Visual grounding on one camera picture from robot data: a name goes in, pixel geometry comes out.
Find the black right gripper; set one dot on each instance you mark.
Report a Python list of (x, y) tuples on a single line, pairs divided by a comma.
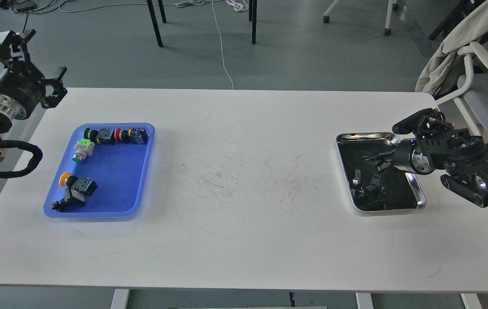
[(407, 156)]

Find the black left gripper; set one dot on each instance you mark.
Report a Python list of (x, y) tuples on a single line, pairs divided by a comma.
[(22, 85)]

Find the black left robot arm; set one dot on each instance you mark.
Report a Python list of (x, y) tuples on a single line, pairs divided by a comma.
[(37, 154)]

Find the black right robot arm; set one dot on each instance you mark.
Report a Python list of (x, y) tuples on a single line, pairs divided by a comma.
[(438, 145)]

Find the steel tray with black liner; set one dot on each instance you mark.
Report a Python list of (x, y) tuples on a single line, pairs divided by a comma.
[(372, 192)]

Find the white office chair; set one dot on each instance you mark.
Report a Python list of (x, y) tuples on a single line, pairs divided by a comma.
[(471, 95)]

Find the blue plastic tray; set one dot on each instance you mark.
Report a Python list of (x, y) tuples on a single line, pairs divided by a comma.
[(119, 170)]

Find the white chair base with casters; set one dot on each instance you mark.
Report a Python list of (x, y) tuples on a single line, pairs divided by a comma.
[(348, 11)]

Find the beige jacket on chair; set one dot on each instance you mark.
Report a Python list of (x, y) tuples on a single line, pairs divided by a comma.
[(439, 65)]

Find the light green push button switch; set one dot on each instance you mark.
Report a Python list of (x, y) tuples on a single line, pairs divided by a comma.
[(84, 148)]

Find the dark green push button switch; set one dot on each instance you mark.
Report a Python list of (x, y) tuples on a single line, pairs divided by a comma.
[(102, 136)]

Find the red push button switch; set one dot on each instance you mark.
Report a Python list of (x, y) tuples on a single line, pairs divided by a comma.
[(137, 136)]

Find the orange push button switch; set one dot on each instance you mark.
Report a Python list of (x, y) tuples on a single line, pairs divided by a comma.
[(83, 185)]

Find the black switch contact block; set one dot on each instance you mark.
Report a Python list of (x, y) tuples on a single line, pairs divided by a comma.
[(71, 198)]

